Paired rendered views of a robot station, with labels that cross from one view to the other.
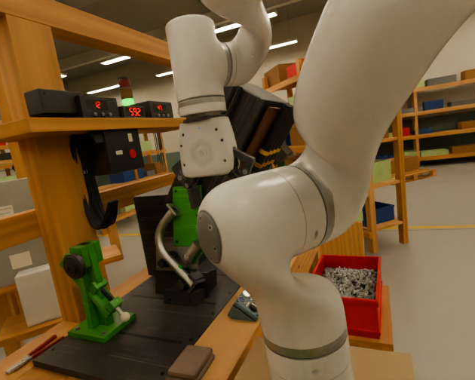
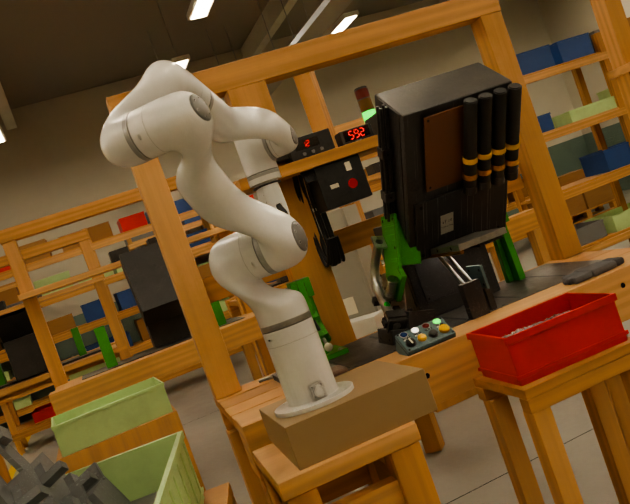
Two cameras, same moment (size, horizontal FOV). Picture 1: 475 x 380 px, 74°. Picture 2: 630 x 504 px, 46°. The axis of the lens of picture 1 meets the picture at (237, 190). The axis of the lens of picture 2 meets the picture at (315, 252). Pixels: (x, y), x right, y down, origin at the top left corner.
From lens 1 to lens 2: 154 cm
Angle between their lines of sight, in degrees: 51
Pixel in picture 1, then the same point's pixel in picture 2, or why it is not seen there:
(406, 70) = (195, 202)
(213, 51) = (252, 144)
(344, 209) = (265, 249)
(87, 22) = (301, 52)
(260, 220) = (217, 258)
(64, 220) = not seen: hidden behind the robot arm
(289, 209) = (231, 252)
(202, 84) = (249, 168)
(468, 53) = not seen: outside the picture
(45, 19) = (259, 75)
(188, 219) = (391, 252)
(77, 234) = (310, 272)
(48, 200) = not seen: hidden behind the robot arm
